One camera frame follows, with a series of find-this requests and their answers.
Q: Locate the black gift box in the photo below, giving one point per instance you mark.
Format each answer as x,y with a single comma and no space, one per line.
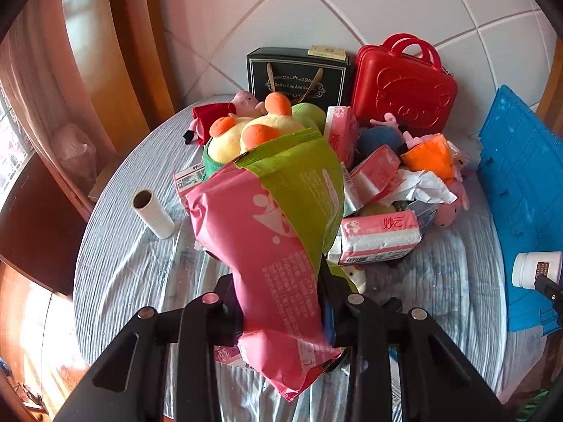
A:
286,70

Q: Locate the dark wooden cabinet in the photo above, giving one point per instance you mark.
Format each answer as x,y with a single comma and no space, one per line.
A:
35,228

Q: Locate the blue dress pig plush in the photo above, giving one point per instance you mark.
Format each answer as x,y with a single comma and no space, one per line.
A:
380,140

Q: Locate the pink pig plush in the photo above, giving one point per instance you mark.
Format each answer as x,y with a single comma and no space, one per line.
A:
453,209

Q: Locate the red dress pig plush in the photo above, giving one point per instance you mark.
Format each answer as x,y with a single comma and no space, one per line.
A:
211,116

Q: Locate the red toy suitcase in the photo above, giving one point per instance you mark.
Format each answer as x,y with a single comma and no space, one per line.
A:
404,88

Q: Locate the pink white label packet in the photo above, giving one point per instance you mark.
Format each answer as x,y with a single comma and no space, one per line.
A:
187,180

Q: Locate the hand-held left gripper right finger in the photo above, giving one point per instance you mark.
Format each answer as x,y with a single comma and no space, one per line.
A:
341,316

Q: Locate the pink green snack bag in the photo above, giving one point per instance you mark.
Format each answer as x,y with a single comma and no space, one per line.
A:
272,237

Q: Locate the green plush toy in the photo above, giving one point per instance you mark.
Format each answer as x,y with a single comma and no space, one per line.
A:
310,114

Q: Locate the blue plastic crate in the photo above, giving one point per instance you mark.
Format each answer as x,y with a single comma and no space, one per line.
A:
514,184

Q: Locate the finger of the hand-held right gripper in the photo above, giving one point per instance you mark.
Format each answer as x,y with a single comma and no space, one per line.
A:
550,292

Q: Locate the white paper roll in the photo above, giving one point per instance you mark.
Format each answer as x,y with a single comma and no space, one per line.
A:
154,215

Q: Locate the white plastic jar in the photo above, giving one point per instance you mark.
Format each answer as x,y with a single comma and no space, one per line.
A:
534,268

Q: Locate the wooden door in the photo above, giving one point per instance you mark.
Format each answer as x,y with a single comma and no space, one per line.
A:
101,52

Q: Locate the crumpled white paper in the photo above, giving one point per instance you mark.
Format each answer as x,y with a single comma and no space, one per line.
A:
424,184

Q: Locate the small cream box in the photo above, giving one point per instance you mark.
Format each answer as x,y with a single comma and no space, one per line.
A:
327,50

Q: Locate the orange dress pig plush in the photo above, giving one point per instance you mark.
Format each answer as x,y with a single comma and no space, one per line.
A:
429,154

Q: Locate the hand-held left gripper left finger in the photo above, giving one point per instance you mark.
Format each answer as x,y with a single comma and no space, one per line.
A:
220,312

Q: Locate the yellow orange plush toy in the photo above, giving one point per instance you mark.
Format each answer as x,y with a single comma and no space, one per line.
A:
264,125

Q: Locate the pink tissue packet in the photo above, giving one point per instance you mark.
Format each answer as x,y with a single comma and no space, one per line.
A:
378,235
341,134
376,169

